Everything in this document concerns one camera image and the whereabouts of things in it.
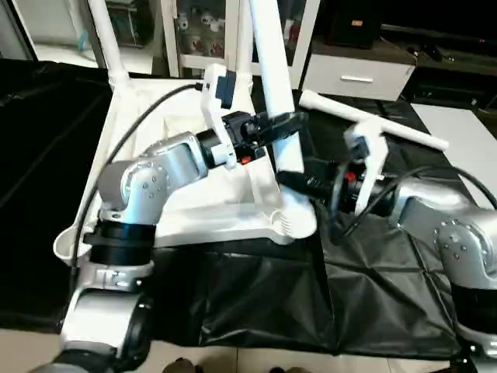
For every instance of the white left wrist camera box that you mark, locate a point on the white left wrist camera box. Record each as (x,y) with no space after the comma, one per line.
(216,93)

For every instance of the white low drawer unit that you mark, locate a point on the white low drawer unit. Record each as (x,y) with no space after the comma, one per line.
(357,78)

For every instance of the teal plastic object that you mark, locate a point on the teal plastic object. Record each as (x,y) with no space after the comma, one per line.
(83,36)

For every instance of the dark right robot foot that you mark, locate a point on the dark right robot foot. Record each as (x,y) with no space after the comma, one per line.
(287,369)

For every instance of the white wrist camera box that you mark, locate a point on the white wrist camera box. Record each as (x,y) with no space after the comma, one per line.
(216,93)
(369,151)

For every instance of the black plastic work mat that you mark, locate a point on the black plastic work mat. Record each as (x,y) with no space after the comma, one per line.
(256,303)

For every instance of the white plastic table leg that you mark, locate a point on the white plastic table leg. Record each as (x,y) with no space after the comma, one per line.
(404,134)
(109,47)
(244,39)
(276,70)

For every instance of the white side table board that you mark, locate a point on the white side table board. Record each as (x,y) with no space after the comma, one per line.
(462,148)

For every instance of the dark robot foot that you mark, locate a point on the dark robot foot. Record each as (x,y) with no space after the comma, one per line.
(287,369)
(180,366)

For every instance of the black box with yellow label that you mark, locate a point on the black box with yellow label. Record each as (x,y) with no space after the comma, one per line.
(356,22)

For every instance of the white glass door cabinet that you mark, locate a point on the white glass door cabinet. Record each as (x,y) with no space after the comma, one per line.
(202,35)

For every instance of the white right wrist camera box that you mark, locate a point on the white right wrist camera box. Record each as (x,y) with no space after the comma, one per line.
(369,151)

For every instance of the dark left robot foot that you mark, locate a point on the dark left robot foot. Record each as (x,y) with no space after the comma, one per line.
(180,366)

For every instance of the white plastic children's table top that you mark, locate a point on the white plastic children's table top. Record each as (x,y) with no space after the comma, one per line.
(202,206)

